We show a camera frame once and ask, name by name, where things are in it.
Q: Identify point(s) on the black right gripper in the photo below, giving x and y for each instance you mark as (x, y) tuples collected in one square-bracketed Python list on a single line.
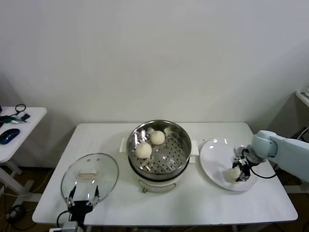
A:
[(243, 163)]

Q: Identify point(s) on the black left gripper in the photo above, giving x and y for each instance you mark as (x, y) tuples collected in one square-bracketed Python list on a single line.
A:
[(80, 209)]

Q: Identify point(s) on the white steamed baozi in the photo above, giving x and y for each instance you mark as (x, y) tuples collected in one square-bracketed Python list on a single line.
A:
[(143, 150), (157, 137), (231, 175)]

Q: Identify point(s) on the round glass lid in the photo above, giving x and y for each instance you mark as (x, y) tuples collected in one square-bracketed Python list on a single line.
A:
[(96, 162)]

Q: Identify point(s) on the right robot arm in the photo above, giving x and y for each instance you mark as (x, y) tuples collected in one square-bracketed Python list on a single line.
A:
[(289, 152)]

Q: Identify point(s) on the perforated steel steamer basket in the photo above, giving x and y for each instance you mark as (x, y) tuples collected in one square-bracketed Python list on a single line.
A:
[(173, 149)]

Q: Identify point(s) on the white round plate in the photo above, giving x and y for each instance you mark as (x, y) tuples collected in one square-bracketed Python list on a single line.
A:
[(212, 157)]

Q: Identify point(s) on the black power adapter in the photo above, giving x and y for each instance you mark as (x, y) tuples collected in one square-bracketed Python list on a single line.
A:
[(298, 133)]

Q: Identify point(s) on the white electric cooker base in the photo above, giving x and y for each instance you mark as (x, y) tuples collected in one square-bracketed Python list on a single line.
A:
[(157, 187)]

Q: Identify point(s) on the white side table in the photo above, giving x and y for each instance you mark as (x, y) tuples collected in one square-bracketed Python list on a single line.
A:
[(32, 120)]

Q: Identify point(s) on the white shelf table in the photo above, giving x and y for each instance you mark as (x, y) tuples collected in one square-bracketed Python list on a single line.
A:
[(303, 99)]

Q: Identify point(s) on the blue computer mouse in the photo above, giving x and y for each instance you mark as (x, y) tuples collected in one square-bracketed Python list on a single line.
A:
[(9, 135)]

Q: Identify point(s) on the small black device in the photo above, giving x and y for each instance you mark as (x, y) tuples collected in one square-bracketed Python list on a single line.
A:
[(25, 117)]

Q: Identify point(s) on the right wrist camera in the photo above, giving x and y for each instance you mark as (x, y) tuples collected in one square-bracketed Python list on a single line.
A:
[(239, 151)]

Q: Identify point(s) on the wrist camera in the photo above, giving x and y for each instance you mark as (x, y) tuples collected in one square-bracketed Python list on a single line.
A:
[(239, 151), (70, 227)]

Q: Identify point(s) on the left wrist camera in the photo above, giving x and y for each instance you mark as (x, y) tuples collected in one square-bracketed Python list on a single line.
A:
[(70, 227)]

